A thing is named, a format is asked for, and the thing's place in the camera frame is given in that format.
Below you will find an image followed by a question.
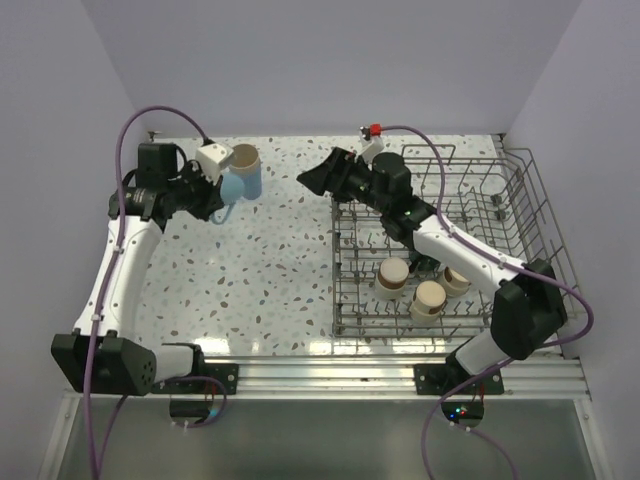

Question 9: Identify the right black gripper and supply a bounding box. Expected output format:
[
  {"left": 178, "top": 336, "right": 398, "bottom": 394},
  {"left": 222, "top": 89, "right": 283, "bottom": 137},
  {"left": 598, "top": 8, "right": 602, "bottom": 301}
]
[{"left": 298, "top": 147, "right": 390, "bottom": 215}]

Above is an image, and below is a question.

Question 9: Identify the blue plastic cup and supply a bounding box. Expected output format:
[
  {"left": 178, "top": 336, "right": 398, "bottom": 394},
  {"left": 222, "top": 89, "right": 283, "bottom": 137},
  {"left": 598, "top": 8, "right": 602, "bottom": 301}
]
[{"left": 243, "top": 167, "right": 262, "bottom": 200}]

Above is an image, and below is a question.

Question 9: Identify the tall beige cup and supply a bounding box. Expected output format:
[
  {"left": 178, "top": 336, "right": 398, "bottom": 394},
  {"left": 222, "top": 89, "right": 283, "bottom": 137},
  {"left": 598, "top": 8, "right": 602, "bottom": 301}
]
[{"left": 229, "top": 143, "right": 261, "bottom": 177}]

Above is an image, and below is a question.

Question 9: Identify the dark green mug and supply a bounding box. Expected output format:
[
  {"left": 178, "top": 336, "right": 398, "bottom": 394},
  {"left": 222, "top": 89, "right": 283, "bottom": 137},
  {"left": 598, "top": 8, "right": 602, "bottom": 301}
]
[{"left": 409, "top": 251, "right": 441, "bottom": 273}]

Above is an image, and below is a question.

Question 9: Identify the light blue ceramic mug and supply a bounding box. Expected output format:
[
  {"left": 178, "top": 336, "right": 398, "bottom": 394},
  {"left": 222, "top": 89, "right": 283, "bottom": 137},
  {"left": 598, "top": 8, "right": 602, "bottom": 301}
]
[{"left": 210, "top": 173, "right": 245, "bottom": 225}]

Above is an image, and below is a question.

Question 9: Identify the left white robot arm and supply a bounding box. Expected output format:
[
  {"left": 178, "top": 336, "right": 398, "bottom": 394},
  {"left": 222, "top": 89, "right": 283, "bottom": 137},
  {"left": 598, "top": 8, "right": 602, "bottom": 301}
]
[{"left": 51, "top": 140, "right": 233, "bottom": 396}]

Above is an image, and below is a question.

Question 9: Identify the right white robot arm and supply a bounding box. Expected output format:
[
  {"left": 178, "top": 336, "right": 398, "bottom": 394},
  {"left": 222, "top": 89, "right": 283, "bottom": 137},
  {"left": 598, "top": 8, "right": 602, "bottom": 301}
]
[{"left": 297, "top": 148, "right": 567, "bottom": 393}]

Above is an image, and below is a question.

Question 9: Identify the beige brown cup left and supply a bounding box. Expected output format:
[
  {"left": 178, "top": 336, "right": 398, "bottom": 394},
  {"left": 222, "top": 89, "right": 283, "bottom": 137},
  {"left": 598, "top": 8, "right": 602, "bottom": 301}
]
[{"left": 374, "top": 257, "right": 409, "bottom": 301}]

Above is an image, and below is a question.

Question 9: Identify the beige brown cup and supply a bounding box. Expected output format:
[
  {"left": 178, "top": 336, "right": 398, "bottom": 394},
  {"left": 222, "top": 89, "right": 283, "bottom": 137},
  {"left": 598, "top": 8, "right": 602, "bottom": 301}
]
[
  {"left": 374, "top": 257, "right": 409, "bottom": 301},
  {"left": 438, "top": 267, "right": 471, "bottom": 298},
  {"left": 409, "top": 280, "right": 447, "bottom": 324}
]

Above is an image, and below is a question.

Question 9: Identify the beige brown cup middle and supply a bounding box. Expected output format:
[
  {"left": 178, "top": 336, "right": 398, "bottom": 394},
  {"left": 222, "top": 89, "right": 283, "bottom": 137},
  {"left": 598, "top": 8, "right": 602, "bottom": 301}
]
[{"left": 409, "top": 280, "right": 447, "bottom": 324}]

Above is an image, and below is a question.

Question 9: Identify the beige brown cup right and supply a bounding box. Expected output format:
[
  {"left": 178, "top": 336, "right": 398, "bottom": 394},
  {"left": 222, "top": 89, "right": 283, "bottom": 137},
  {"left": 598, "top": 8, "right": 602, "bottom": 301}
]
[{"left": 438, "top": 267, "right": 471, "bottom": 298}]

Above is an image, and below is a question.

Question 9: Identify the left round controller board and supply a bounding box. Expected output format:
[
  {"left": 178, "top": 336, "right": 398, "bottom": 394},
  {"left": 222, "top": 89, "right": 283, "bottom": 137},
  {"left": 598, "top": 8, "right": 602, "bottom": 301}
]
[{"left": 169, "top": 399, "right": 215, "bottom": 422}]

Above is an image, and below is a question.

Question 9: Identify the round controller board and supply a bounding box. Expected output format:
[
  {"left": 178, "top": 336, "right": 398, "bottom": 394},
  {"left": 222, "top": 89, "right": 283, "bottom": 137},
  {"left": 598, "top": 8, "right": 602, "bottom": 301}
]
[
  {"left": 169, "top": 399, "right": 215, "bottom": 422},
  {"left": 441, "top": 401, "right": 485, "bottom": 428}
]

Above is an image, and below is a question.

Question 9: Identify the right round controller board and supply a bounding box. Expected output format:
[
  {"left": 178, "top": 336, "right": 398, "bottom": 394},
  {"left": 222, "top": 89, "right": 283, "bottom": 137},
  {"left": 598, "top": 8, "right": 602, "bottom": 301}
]
[{"left": 441, "top": 401, "right": 485, "bottom": 428}]

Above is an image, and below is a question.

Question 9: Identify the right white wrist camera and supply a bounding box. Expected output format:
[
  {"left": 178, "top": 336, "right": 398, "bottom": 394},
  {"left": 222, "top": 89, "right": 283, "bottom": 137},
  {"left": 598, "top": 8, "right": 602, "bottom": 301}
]
[{"left": 359, "top": 124, "right": 385, "bottom": 165}]

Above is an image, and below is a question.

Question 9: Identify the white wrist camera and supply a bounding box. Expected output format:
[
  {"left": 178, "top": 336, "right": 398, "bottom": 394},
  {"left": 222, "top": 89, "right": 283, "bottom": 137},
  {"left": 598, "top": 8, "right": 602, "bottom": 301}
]
[
  {"left": 359, "top": 124, "right": 385, "bottom": 165},
  {"left": 194, "top": 143, "right": 234, "bottom": 184}
]

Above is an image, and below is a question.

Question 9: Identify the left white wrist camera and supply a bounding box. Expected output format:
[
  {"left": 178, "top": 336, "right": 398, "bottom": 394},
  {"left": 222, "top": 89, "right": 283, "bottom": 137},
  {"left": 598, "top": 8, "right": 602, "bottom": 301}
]
[{"left": 194, "top": 143, "right": 234, "bottom": 184}]

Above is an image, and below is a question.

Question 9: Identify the grey wire dish rack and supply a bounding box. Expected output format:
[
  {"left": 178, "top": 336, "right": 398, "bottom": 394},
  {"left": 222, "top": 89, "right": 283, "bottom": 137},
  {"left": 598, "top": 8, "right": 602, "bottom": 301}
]
[{"left": 332, "top": 143, "right": 578, "bottom": 355}]

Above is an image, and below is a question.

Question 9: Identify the aluminium mounting rail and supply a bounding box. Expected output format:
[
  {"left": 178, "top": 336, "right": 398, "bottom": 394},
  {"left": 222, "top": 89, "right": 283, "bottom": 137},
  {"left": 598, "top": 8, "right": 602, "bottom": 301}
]
[{"left": 62, "top": 355, "right": 588, "bottom": 400}]

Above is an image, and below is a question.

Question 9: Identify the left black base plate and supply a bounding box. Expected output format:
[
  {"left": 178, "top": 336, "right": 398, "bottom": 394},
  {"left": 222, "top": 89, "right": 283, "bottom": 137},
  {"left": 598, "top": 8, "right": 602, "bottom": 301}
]
[{"left": 151, "top": 363, "right": 240, "bottom": 396}]

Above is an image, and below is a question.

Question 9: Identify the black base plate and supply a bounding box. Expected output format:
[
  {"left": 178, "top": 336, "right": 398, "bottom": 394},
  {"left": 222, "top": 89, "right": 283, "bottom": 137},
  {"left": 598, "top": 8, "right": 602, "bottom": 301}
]
[
  {"left": 151, "top": 363, "right": 240, "bottom": 396},
  {"left": 413, "top": 363, "right": 505, "bottom": 396}
]

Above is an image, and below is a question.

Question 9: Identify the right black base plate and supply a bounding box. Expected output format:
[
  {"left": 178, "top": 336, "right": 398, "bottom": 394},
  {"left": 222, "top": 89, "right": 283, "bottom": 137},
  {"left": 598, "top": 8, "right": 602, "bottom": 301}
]
[{"left": 413, "top": 363, "right": 505, "bottom": 396}]

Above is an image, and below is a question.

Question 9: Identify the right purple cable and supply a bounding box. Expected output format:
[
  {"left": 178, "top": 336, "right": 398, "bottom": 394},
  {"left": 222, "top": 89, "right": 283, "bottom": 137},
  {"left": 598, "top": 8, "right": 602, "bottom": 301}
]
[{"left": 379, "top": 123, "right": 596, "bottom": 480}]

